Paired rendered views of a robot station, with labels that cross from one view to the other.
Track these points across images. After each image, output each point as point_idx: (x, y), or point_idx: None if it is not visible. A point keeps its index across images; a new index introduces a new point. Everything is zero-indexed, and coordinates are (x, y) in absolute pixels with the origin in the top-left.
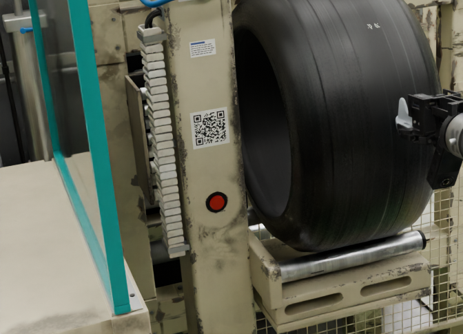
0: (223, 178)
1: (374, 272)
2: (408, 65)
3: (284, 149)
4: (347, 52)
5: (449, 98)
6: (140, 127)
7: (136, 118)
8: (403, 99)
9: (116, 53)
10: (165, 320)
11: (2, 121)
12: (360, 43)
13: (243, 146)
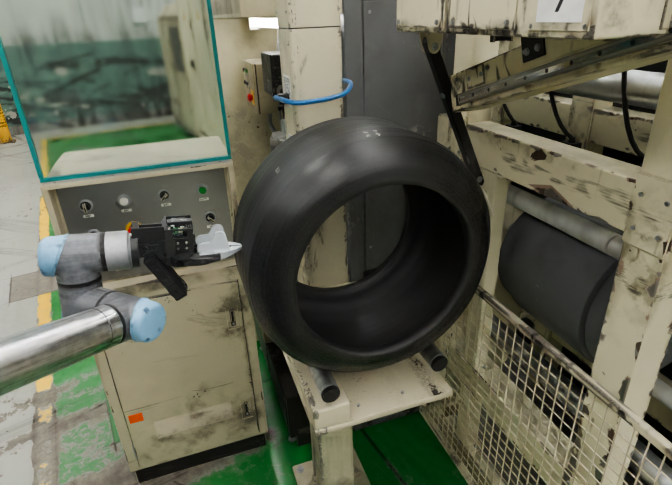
0: None
1: (305, 374)
2: (256, 213)
3: (435, 282)
4: (257, 178)
5: (151, 224)
6: None
7: None
8: (214, 224)
9: (458, 155)
10: (450, 357)
11: None
12: (264, 176)
13: (398, 251)
